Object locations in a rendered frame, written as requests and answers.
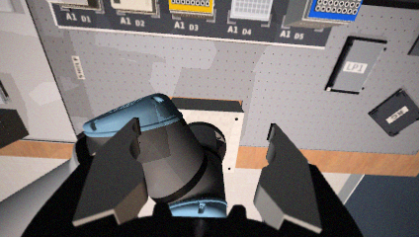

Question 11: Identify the grey rectangular panel with label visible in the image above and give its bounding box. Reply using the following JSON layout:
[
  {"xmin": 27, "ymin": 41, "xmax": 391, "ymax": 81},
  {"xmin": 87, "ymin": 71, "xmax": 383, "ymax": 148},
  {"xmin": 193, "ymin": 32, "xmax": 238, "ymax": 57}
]
[{"xmin": 330, "ymin": 40, "xmax": 386, "ymax": 92}]

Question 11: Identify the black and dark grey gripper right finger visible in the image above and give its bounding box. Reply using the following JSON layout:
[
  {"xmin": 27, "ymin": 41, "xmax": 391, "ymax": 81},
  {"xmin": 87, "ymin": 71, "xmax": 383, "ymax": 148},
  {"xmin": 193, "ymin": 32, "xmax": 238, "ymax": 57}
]
[{"xmin": 253, "ymin": 123, "xmax": 364, "ymax": 237}]

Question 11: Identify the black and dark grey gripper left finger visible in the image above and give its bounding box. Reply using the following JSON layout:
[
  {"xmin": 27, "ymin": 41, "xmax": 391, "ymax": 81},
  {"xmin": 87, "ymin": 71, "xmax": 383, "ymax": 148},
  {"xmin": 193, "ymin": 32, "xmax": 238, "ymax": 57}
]
[{"xmin": 21, "ymin": 118, "xmax": 148, "ymax": 237}]

